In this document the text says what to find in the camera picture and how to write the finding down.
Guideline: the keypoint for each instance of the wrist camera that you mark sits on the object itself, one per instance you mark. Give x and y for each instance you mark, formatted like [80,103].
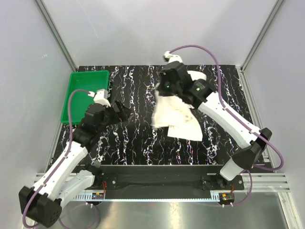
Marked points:
[101,97]
[170,57]

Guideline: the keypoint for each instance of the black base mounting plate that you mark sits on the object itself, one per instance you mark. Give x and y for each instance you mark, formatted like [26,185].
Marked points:
[163,179]

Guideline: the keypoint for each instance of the right connector board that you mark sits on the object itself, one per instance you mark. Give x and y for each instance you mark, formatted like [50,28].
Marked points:
[227,197]

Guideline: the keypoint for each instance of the connector board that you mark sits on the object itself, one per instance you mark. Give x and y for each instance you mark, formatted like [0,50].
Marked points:
[97,195]
[227,197]

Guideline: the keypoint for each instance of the large white towel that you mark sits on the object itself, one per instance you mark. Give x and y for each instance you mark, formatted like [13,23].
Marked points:
[173,113]

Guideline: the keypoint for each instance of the aluminium frame rail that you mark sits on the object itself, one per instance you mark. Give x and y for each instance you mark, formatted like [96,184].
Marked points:
[261,182]

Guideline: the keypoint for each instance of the left connector board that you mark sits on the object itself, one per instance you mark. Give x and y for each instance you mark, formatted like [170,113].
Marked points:
[97,195]

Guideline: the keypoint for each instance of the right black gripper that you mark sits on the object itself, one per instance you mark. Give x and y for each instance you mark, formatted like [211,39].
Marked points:
[161,91]

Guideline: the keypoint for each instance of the grey slotted cable duct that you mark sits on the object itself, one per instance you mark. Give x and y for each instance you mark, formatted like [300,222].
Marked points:
[203,196]

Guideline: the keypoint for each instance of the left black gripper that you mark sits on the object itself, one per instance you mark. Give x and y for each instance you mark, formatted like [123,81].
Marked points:
[121,116]

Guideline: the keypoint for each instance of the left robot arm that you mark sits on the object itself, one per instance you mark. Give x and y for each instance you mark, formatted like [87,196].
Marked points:
[44,200]

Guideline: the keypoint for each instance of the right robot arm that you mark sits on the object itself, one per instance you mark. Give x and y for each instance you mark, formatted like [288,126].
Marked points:
[250,138]

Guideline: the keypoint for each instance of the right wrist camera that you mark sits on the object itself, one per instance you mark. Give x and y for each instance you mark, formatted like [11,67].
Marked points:
[170,57]

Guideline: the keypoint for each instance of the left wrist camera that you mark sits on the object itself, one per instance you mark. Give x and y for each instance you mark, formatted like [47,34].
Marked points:
[101,97]

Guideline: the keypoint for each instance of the green plastic tray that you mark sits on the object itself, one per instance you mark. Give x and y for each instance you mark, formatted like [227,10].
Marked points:
[89,81]

